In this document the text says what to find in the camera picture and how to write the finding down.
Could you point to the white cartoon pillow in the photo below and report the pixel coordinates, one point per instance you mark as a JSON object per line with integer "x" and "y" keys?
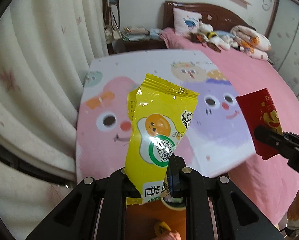
{"x": 186, "y": 22}

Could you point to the hanging bags on rack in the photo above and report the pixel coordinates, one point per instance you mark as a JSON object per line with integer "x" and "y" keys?
{"x": 112, "y": 21}

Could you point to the plush toy pile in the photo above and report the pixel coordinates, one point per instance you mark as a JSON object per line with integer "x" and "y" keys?
{"x": 207, "y": 37}

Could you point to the left yellow slipper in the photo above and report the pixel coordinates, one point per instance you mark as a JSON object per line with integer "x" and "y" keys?
{"x": 161, "y": 228}

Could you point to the folded cartoon quilt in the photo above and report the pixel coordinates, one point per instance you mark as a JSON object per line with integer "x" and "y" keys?
{"x": 254, "y": 44}

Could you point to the dark wooden headboard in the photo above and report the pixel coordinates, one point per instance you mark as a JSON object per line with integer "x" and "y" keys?
{"x": 220, "y": 18}

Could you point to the cartoon printed tablecloth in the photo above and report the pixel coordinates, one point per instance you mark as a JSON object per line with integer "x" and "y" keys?
{"x": 212, "y": 140}

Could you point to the yellow rimmed trash bin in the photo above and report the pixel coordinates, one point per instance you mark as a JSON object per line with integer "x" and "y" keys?
{"x": 176, "y": 204}

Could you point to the yellow snack wrapper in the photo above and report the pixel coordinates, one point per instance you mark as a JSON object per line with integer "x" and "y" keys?
{"x": 157, "y": 139}

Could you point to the stack of books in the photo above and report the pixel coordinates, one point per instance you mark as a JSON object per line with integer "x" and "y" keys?
{"x": 130, "y": 34}

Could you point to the pink bed sheet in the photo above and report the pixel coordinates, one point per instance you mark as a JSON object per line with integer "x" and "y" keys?
{"x": 270, "y": 184}

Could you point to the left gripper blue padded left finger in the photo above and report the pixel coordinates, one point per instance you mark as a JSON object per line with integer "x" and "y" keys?
{"x": 94, "y": 209}

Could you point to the cream floral curtain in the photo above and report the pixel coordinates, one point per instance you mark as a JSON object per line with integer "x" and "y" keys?
{"x": 46, "y": 47}

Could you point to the dark wooden nightstand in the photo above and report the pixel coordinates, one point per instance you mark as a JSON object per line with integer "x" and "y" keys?
{"x": 122, "y": 46}

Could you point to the red envelope packet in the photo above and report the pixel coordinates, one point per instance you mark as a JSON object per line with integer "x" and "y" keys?
{"x": 258, "y": 109}

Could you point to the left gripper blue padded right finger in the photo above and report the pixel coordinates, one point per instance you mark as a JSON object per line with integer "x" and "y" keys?
{"x": 215, "y": 207}

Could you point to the pink pajama legs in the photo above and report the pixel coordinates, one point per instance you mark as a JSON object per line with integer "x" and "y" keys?
{"x": 169, "y": 235}

